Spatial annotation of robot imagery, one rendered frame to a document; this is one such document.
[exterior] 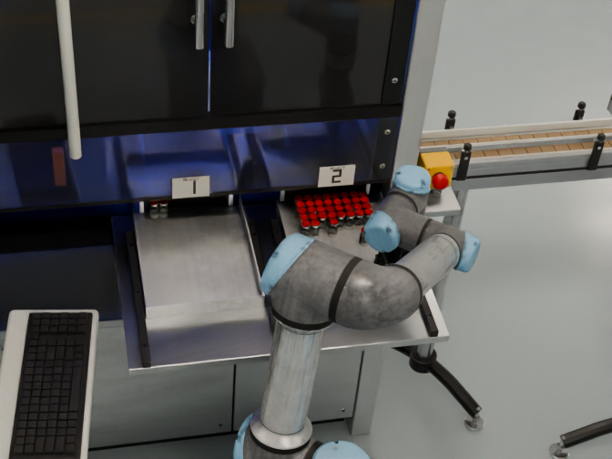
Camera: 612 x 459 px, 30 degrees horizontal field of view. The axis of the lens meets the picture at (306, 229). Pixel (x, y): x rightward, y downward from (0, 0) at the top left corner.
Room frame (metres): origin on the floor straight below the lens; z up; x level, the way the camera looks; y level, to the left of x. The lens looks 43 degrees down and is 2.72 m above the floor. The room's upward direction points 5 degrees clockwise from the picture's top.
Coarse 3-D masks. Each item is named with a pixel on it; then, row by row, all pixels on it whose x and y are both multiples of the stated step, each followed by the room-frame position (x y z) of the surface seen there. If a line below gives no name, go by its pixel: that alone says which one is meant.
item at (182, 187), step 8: (208, 176) 1.96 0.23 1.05; (176, 184) 1.95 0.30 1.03; (184, 184) 1.95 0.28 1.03; (192, 184) 1.96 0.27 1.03; (200, 184) 1.96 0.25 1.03; (208, 184) 1.96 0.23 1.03; (176, 192) 1.95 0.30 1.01; (184, 192) 1.95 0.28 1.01; (192, 192) 1.96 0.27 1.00; (200, 192) 1.96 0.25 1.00; (208, 192) 1.96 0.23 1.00
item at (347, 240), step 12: (276, 204) 2.06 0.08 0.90; (372, 204) 2.11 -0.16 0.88; (288, 216) 2.04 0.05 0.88; (288, 228) 2.00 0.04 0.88; (324, 240) 1.97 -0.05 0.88; (336, 240) 1.97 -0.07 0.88; (348, 240) 1.98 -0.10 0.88; (348, 252) 1.94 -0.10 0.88; (360, 252) 1.94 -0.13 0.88; (372, 252) 1.94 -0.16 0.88
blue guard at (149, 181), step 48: (0, 144) 1.85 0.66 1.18; (48, 144) 1.88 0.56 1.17; (96, 144) 1.90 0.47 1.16; (144, 144) 1.93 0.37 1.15; (192, 144) 1.96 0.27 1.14; (240, 144) 1.99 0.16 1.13; (288, 144) 2.01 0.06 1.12; (336, 144) 2.04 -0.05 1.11; (384, 144) 2.07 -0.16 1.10; (0, 192) 1.85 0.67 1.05; (48, 192) 1.87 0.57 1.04; (96, 192) 1.90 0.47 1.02; (144, 192) 1.93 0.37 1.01
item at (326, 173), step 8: (320, 168) 2.03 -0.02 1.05; (328, 168) 2.04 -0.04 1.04; (336, 168) 2.04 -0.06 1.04; (344, 168) 2.05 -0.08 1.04; (352, 168) 2.05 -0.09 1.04; (320, 176) 2.03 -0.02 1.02; (328, 176) 2.04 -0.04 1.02; (344, 176) 2.05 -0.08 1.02; (352, 176) 2.05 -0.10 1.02; (320, 184) 2.03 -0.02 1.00; (328, 184) 2.04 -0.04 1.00; (336, 184) 2.04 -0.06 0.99; (344, 184) 2.05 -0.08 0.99; (352, 184) 2.05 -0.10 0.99
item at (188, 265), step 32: (160, 224) 1.97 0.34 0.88; (192, 224) 1.98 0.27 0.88; (224, 224) 1.99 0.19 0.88; (160, 256) 1.86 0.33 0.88; (192, 256) 1.87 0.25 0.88; (224, 256) 1.88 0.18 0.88; (160, 288) 1.76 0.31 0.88; (192, 288) 1.77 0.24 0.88; (224, 288) 1.78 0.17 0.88; (256, 288) 1.79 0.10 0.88
